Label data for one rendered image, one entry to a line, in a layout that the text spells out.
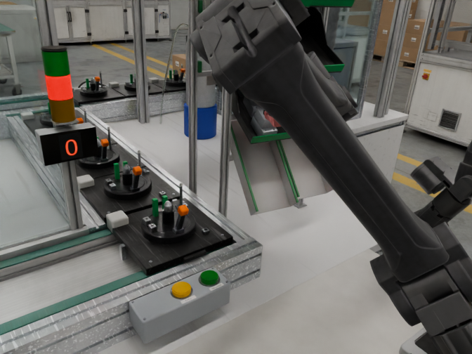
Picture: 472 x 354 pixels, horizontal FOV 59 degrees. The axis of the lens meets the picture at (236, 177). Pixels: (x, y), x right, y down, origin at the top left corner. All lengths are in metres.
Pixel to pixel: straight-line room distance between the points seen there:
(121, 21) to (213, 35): 9.93
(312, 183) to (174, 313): 0.59
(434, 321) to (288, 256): 0.71
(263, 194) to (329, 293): 0.31
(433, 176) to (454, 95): 3.93
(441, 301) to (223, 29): 0.38
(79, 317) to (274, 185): 0.61
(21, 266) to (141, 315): 0.36
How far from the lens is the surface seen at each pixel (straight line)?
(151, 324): 0.88
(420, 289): 0.55
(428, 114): 5.06
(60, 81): 0.96
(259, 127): 1.05
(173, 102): 2.35
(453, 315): 0.54
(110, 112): 2.21
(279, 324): 1.01
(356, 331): 1.03
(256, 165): 1.18
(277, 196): 1.17
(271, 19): 0.36
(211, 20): 0.41
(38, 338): 0.88
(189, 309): 0.91
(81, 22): 10.01
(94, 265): 1.09
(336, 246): 1.28
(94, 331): 0.92
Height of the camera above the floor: 1.57
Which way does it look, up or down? 26 degrees down
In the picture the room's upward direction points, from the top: 3 degrees clockwise
